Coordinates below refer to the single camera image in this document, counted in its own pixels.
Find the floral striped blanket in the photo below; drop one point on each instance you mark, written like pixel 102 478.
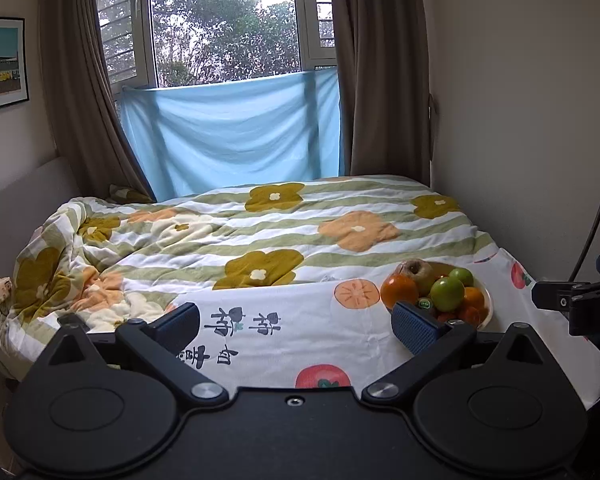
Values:
pixel 220 230

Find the large green apple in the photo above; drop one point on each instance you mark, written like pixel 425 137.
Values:
pixel 447 294

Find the large orange persimmon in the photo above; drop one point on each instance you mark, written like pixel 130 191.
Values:
pixel 399 292

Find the small green fruit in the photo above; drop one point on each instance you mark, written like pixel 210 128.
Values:
pixel 462 276

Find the window with white frame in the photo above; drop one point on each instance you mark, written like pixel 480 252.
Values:
pixel 220 20

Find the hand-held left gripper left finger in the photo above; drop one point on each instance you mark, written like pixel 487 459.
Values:
pixel 180 321

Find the wrinkled brown apple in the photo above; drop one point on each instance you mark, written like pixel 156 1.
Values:
pixel 420 271

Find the framed wall picture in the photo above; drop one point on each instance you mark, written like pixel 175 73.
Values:
pixel 0 62

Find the brown kiwi with green sticker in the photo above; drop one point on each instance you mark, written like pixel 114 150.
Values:
pixel 423 304

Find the small orange mandarin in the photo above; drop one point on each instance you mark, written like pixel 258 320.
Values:
pixel 469 316
pixel 447 317

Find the cream oval bowl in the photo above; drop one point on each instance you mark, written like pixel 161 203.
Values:
pixel 487 310

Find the light blue cloth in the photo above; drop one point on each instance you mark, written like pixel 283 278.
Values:
pixel 230 135

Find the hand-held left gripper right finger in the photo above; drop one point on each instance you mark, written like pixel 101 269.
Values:
pixel 415 329

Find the white fruit-print cloth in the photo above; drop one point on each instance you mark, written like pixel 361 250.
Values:
pixel 310 330

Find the round yellow-orange orange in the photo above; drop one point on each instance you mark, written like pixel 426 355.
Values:
pixel 475 297

